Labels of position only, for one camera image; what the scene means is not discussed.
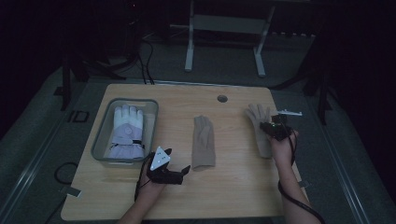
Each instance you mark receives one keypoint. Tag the plain beige knit glove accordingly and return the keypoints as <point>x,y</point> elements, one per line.
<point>204,143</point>

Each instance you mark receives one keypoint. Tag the lilac and white ski glove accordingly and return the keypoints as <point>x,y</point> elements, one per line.
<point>127,133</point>

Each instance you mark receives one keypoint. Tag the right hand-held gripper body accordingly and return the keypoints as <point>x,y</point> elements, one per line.
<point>280,127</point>

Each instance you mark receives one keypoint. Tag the person's left hand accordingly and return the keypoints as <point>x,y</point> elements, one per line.
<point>151,188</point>

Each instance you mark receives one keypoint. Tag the beige knit glove with button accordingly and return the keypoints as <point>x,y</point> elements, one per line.
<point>260,130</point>

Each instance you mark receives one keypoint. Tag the grey round table grommet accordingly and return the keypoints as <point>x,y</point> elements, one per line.
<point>222,99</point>

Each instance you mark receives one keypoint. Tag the black metal stand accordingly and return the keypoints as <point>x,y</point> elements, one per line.
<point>77,68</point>
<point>320,90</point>

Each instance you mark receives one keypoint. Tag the black rectangular floor bracket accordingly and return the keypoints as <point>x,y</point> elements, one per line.
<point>79,116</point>

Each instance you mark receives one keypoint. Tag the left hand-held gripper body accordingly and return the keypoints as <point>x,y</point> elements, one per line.
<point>160,166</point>

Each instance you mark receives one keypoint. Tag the clear plastic bin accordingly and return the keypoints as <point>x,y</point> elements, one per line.
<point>126,132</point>

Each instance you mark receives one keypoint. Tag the person's right hand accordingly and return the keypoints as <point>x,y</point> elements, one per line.
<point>281,149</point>

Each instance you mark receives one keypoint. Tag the white metal desk frame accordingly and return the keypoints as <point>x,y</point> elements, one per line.
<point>224,25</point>

